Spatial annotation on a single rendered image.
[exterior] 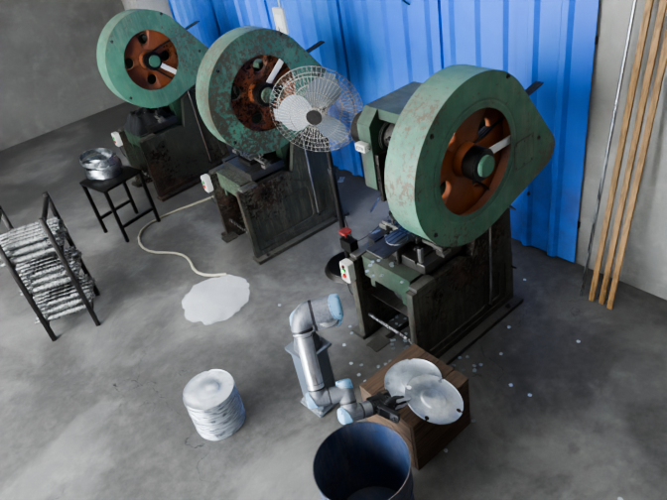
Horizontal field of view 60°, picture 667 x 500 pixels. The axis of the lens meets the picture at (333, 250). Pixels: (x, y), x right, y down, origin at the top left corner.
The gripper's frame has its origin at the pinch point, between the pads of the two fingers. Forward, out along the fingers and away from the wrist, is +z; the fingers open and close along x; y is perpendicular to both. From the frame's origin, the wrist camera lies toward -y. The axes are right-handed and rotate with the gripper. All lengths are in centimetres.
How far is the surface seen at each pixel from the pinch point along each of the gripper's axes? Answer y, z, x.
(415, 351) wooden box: 32.7, 23.8, 2.7
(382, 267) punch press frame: 73, 23, -28
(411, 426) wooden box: -6.8, -1.9, 9.8
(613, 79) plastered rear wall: 59, 149, -129
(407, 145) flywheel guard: 29, 1, -115
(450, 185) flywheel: 36, 31, -91
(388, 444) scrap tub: -10.2, -15.7, 13.1
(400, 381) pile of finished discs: 18.4, 6.6, 6.0
